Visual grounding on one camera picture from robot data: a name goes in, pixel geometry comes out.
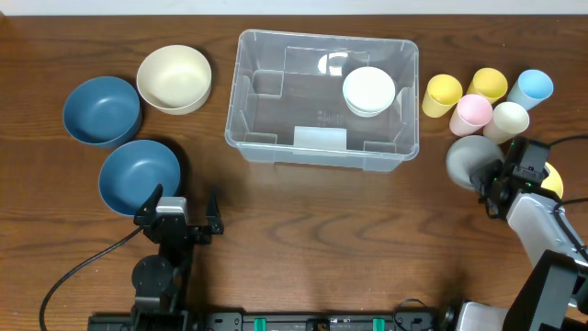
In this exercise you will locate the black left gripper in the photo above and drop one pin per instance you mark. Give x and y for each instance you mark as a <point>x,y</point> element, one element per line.
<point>201,237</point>

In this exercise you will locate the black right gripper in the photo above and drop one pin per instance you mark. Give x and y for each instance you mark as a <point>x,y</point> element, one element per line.
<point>479,176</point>

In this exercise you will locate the grey small bowl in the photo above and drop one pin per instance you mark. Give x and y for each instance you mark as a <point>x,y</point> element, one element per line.
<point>468,154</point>

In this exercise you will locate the yellow small bowl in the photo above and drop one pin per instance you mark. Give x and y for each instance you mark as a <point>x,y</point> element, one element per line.
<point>553,181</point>

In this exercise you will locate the cream white plastic cup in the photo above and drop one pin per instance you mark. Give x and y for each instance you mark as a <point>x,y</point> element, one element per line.
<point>508,120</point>

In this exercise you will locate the pink plastic cup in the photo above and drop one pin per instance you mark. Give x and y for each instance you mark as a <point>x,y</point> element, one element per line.
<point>472,112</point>

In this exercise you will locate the yellow cup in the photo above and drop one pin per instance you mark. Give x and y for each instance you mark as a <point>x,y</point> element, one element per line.
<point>443,92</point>
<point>489,83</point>

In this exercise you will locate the white small bowl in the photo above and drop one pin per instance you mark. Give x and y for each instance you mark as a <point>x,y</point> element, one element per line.
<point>368,91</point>

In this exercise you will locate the clear plastic storage container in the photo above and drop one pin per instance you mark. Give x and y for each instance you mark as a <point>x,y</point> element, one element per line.
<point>287,103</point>

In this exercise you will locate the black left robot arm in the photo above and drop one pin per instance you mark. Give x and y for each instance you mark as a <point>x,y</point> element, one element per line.
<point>160,280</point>

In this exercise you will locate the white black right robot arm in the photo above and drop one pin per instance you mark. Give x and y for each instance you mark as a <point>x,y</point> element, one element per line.
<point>512,191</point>

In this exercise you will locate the dark blue bowl front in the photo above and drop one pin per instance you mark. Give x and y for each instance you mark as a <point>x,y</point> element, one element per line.
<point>132,172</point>

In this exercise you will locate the dark blue bowl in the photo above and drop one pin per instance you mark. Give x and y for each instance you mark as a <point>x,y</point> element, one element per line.
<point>132,172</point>
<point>104,111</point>

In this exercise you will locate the light blue plastic cup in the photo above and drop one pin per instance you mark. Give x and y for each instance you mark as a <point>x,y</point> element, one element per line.
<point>531,88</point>

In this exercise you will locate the dark blue bowl rear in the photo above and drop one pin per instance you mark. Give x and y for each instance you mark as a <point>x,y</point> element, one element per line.
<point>104,111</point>

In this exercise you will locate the cream large bowl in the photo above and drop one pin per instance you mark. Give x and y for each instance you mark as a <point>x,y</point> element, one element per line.
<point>175,79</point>

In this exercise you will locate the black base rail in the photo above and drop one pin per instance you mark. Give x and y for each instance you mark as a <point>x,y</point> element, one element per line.
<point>409,320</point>

